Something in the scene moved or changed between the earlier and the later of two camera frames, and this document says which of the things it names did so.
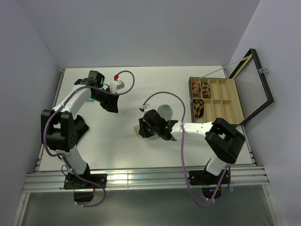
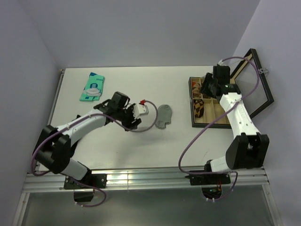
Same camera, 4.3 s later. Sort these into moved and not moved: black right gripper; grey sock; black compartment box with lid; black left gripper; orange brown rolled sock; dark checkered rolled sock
Moved: black left gripper; black right gripper
Not moved: dark checkered rolled sock; grey sock; orange brown rolled sock; black compartment box with lid
